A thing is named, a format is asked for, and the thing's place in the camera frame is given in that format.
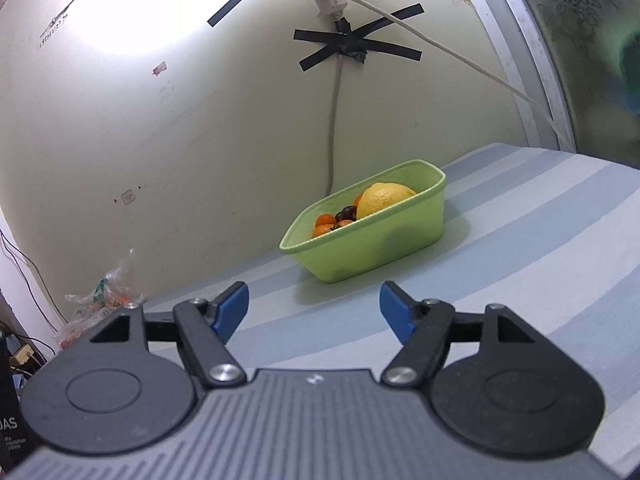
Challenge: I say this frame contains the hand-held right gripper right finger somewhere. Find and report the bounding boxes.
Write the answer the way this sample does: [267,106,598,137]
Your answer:
[380,281,547,387]

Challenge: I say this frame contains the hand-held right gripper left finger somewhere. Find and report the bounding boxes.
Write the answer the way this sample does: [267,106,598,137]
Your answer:
[89,281,250,389]

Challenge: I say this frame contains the green plastic basket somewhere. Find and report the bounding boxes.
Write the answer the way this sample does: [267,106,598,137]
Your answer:
[279,159,447,284]

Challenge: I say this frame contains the large yellow grapefruit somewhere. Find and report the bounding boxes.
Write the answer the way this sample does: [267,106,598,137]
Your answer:
[356,182,417,221]

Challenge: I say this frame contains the clear plastic bag of vegetables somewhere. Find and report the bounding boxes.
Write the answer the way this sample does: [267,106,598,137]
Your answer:
[54,248,148,351]

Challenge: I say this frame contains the striped blue white bedsheet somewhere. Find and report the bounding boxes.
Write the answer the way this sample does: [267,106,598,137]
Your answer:
[125,142,640,480]

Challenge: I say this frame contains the beige power strip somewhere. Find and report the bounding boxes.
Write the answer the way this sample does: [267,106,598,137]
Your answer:
[9,344,37,367]

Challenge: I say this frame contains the black box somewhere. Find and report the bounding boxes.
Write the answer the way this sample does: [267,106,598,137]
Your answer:
[0,332,33,467]

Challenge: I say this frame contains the black tape cross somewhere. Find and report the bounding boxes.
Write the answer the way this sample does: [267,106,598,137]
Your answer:
[293,4,425,72]

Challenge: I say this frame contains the black tape strip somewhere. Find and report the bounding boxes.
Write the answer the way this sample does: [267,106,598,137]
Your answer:
[207,0,283,29]

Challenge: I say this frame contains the white plug adapter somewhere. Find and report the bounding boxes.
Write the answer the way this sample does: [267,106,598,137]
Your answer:
[314,0,349,22]

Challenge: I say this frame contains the frosted glass sliding door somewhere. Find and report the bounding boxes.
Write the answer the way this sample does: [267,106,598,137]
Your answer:
[445,0,640,171]

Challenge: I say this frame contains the thick grey cable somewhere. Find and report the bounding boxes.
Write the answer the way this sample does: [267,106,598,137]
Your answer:
[325,55,346,197]

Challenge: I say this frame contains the thin black cables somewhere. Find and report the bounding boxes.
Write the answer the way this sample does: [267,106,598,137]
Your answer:
[0,227,68,333]

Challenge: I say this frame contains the thin white cable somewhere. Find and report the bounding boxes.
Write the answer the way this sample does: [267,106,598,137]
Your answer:
[342,0,573,138]

